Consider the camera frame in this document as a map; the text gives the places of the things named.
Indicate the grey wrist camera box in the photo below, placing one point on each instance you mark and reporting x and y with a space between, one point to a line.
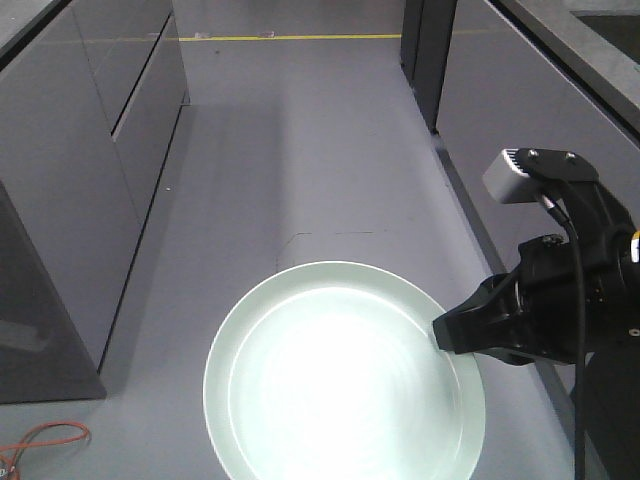
526 175

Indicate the black pillar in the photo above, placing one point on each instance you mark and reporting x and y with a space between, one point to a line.
425 40

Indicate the grey right counter cabinet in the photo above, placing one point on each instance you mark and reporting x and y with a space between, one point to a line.
500 92

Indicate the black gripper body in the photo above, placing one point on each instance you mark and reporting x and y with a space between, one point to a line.
600 269

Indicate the pale green round plate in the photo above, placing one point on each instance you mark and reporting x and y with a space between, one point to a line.
331 370

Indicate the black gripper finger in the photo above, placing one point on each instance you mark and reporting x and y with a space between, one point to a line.
484 323
509 356

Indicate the grey left cabinet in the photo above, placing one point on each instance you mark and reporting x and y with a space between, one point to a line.
90 95

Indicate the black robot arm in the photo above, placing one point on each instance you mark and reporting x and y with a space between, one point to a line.
532 344

